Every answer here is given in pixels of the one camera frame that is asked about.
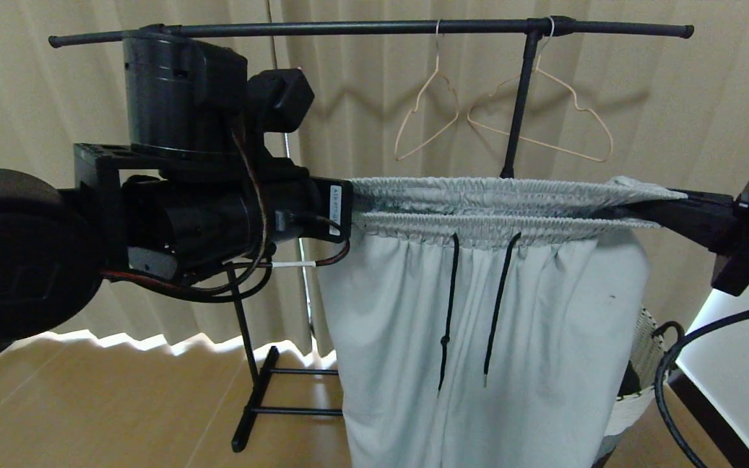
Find beige curtain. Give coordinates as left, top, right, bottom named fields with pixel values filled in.
left=0, top=0, right=749, bottom=365

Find pink clothes hanger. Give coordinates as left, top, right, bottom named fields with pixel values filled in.
left=467, top=32, right=614, bottom=163
left=395, top=19, right=461, bottom=162

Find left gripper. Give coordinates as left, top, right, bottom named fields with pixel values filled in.
left=121, top=162, right=354, bottom=281

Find pale grey shorts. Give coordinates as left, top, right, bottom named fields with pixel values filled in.
left=316, top=174, right=689, bottom=468

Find black clothes rack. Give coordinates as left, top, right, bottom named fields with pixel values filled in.
left=48, top=16, right=695, bottom=454

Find white laundry basket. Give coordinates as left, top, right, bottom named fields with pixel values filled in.
left=599, top=305, right=686, bottom=468

